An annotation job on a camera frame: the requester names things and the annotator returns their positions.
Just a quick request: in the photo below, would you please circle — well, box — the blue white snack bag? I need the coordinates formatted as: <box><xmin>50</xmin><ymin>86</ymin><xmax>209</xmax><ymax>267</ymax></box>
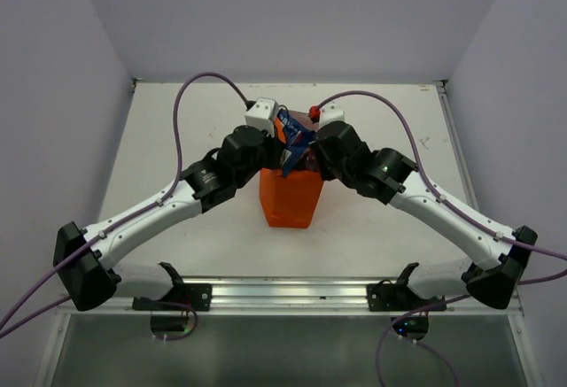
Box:
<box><xmin>276</xmin><ymin>106</ymin><xmax>317</xmax><ymax>178</ymax></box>

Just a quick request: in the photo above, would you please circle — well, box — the orange paper bag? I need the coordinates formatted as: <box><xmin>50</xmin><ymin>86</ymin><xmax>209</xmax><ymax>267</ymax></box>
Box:
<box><xmin>258</xmin><ymin>109</ymin><xmax>326</xmax><ymax>229</ymax></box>

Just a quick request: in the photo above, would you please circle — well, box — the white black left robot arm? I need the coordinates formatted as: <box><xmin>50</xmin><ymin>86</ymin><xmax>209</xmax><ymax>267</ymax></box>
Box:
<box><xmin>53</xmin><ymin>126</ymin><xmax>284</xmax><ymax>312</ymax></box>

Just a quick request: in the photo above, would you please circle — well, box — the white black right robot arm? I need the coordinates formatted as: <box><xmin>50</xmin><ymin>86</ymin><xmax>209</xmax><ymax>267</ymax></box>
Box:
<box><xmin>312</xmin><ymin>121</ymin><xmax>538</xmax><ymax>310</ymax></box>

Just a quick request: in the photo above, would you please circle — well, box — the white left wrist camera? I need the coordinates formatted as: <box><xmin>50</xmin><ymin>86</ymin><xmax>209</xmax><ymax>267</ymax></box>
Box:
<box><xmin>245</xmin><ymin>98</ymin><xmax>279</xmax><ymax>136</ymax></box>

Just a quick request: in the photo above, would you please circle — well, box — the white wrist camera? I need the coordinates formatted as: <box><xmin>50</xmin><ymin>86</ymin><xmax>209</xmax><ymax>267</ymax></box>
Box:
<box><xmin>307</xmin><ymin>102</ymin><xmax>345</xmax><ymax>130</ymax></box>
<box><xmin>245</xmin><ymin>98</ymin><xmax>279</xmax><ymax>136</ymax></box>

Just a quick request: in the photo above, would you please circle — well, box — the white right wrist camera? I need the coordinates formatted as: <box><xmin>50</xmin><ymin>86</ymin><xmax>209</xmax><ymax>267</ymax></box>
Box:
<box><xmin>307</xmin><ymin>102</ymin><xmax>345</xmax><ymax>130</ymax></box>

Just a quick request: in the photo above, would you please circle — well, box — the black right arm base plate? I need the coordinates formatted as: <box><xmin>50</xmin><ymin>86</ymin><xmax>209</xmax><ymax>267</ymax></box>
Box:
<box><xmin>366</xmin><ymin>280</ymin><xmax>447</xmax><ymax>312</ymax></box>

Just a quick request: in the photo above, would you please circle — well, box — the front aluminium rail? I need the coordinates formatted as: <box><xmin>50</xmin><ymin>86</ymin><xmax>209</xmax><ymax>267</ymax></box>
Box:
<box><xmin>58</xmin><ymin>277</ymin><xmax>522</xmax><ymax>316</ymax></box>

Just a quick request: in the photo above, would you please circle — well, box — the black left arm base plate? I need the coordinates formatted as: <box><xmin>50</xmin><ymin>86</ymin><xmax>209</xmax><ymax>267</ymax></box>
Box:
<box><xmin>132</xmin><ymin>283</ymin><xmax>213</xmax><ymax>312</ymax></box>

